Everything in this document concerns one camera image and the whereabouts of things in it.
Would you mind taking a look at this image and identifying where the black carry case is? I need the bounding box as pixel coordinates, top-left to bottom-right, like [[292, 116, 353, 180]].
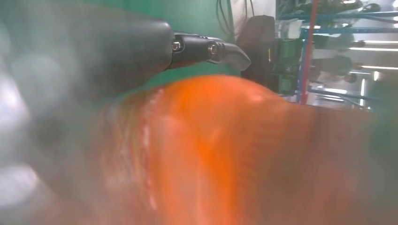
[[241, 15, 277, 90]]

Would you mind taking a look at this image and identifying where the green plastic crate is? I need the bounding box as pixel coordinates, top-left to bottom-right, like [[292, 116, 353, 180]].
[[273, 38, 304, 94]]

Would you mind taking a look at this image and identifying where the red upright bar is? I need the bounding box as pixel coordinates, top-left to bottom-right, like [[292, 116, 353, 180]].
[[299, 0, 320, 105]]

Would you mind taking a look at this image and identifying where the blue shelf cart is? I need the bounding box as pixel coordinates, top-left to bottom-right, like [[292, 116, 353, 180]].
[[280, 11, 398, 103]]

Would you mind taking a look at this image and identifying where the black cable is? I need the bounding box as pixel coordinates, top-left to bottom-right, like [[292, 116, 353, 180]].
[[216, 0, 235, 39]]

